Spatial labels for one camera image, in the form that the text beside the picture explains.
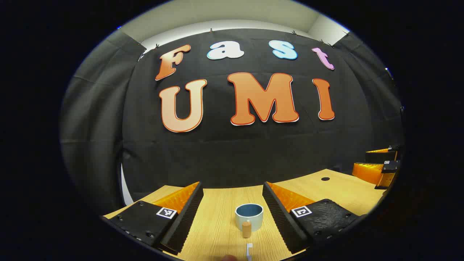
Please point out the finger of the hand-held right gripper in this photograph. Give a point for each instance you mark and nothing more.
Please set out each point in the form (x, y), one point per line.
(368, 171)
(378, 156)

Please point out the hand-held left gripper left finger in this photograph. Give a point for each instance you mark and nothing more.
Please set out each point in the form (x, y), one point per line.
(185, 217)

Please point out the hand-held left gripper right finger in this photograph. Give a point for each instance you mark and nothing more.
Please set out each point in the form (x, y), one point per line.
(281, 217)

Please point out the light blue toothbrush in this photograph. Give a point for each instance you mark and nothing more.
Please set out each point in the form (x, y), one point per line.
(249, 252)

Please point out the wooden desktop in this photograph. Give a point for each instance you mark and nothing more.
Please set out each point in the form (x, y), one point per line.
(217, 224)

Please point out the black backdrop cloth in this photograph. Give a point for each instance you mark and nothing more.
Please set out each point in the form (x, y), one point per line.
(235, 152)

